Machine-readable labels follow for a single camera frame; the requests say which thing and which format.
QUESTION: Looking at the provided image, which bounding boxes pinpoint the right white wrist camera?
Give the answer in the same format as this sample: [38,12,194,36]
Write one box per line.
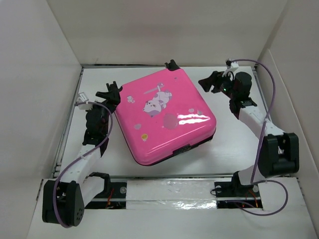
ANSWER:
[222,59,239,77]

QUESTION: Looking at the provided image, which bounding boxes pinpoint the pink hard-shell suitcase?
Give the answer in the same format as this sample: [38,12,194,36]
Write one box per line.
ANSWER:
[115,60,217,166]

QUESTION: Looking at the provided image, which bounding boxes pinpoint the metal base rail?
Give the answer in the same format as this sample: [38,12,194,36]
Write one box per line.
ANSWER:
[86,178,263,210]

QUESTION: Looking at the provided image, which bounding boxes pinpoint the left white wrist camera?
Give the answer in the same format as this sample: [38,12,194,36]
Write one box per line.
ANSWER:
[75,92,93,111]

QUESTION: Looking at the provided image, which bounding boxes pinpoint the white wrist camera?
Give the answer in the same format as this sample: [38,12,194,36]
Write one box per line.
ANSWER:
[222,59,239,77]
[75,92,93,111]

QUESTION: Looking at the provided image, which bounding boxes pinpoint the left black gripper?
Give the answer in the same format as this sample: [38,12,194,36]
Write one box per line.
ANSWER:
[85,89,120,135]

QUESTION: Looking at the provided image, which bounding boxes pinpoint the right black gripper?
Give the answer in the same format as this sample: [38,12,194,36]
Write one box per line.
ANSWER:
[198,69,237,100]

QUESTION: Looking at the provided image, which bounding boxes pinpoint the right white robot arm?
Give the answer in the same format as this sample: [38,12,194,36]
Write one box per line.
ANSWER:
[198,71,300,198]

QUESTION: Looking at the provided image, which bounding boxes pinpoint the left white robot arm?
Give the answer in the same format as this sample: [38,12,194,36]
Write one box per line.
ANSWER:
[42,82,123,228]

